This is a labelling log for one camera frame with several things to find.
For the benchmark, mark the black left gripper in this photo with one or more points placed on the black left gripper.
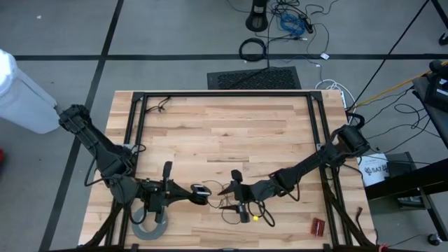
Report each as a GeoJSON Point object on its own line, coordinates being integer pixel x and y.
{"type": "Point", "coordinates": [159, 197]}

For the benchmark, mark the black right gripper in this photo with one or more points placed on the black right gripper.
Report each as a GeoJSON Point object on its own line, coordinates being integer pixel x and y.
{"type": "Point", "coordinates": [248, 194]}

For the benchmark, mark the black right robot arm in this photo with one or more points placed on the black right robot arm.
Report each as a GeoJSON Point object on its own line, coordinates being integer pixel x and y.
{"type": "Point", "coordinates": [315, 161]}

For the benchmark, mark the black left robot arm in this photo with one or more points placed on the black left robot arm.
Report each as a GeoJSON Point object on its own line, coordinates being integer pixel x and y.
{"type": "Point", "coordinates": [101, 150]}

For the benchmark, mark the red screwdriver bit set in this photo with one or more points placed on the red screwdriver bit set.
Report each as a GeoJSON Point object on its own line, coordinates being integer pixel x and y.
{"type": "Point", "coordinates": [318, 227]}

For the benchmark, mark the black floor grate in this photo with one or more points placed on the black floor grate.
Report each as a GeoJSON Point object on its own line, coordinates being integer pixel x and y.
{"type": "Point", "coordinates": [255, 78]}

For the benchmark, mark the white paper sign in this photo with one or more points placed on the white paper sign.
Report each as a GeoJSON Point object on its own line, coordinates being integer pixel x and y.
{"type": "Point", "coordinates": [374, 169]}

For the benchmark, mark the white power strip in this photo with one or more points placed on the white power strip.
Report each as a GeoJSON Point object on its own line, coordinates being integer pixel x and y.
{"type": "Point", "coordinates": [343, 98]}

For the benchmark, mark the white adapter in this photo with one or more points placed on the white adapter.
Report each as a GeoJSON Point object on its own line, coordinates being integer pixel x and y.
{"type": "Point", "coordinates": [324, 56]}

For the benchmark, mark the black equipment cart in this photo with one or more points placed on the black equipment cart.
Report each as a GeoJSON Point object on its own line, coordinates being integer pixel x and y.
{"type": "Point", "coordinates": [402, 182]}

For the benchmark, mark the black stand base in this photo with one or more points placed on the black stand base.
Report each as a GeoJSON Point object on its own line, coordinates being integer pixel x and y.
{"type": "Point", "coordinates": [257, 17]}

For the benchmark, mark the white trash bin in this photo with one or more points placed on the white trash bin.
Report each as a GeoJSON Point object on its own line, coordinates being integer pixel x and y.
{"type": "Point", "coordinates": [24, 101]}

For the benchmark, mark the black power adapter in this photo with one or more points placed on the black power adapter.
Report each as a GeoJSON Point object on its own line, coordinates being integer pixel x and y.
{"type": "Point", "coordinates": [307, 24]}

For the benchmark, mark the grey duct tape roll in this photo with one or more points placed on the grey duct tape roll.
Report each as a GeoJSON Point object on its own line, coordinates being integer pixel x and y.
{"type": "Point", "coordinates": [140, 232]}

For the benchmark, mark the black aluminium table frame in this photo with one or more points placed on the black aluminium table frame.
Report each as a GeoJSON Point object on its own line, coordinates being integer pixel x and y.
{"type": "Point", "coordinates": [227, 94]}

